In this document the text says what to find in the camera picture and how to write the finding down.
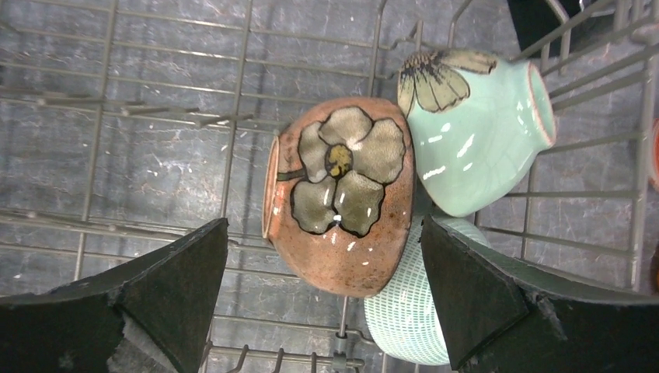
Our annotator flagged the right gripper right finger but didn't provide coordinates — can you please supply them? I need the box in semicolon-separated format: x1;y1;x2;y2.
420;215;658;372

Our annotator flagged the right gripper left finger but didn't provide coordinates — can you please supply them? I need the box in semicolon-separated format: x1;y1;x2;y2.
1;218;228;372

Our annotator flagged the light green ribbed bowl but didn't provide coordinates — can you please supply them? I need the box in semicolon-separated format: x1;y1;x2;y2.
363;216;490;367

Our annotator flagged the pale green bowl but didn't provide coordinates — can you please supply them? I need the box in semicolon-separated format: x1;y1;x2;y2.
397;48;557;218

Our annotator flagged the grey wire dish rack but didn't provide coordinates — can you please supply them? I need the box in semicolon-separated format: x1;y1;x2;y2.
1;1;658;372

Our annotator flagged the pink brown flower bowl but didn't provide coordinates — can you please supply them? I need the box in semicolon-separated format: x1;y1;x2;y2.
262;96;416;298

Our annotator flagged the white bowl orange pattern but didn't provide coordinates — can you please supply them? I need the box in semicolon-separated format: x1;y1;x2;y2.
648;118;659;191

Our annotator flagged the black metronome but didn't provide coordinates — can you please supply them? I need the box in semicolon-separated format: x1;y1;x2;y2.
507;0;594;50

